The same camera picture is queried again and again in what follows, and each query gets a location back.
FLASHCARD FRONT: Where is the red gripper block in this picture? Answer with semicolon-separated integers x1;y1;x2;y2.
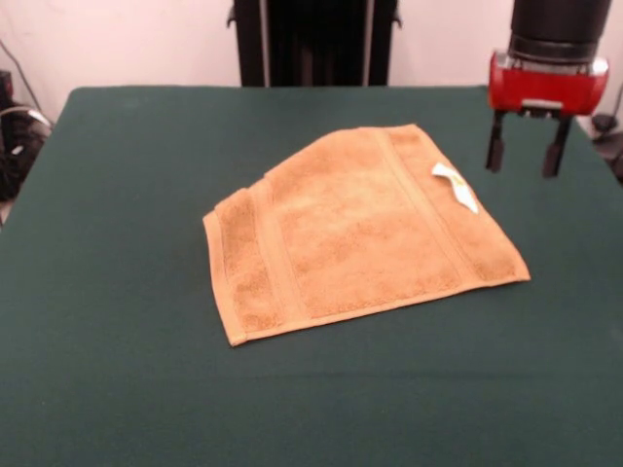
485;49;610;179

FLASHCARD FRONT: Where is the tan terry towel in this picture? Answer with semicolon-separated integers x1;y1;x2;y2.
202;124;531;349

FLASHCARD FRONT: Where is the black plug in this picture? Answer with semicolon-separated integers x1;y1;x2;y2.
591;113;617;145

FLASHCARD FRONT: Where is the dark green tablecloth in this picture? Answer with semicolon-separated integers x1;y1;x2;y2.
0;85;623;467

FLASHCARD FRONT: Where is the black equipment pile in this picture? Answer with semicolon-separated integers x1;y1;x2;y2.
0;104;53;201

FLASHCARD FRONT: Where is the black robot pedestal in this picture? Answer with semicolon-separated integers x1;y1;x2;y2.
226;0;404;88

